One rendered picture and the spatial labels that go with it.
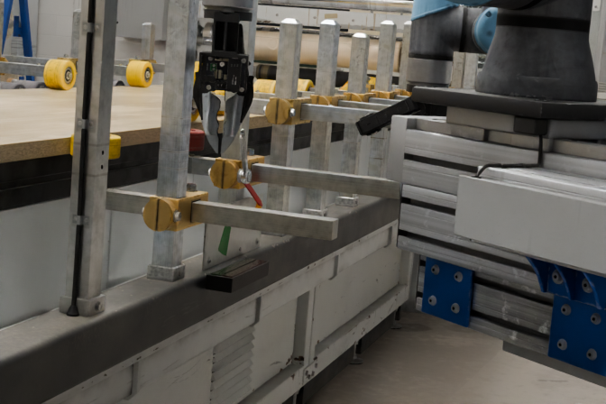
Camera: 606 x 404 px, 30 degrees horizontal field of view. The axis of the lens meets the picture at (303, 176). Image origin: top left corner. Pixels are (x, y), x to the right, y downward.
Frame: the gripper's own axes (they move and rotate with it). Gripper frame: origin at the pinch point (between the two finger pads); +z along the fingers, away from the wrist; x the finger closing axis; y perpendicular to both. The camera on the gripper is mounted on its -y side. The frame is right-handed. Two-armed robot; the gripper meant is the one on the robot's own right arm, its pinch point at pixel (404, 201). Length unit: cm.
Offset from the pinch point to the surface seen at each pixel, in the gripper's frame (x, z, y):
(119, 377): -41, 26, -31
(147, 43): 177, -20, -139
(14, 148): -42, -6, -50
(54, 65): 77, -14, -116
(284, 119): 16.5, -10.5, -28.7
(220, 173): -8.5, -2.0, -30.8
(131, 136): -5, -6, -50
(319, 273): 56, 27, -31
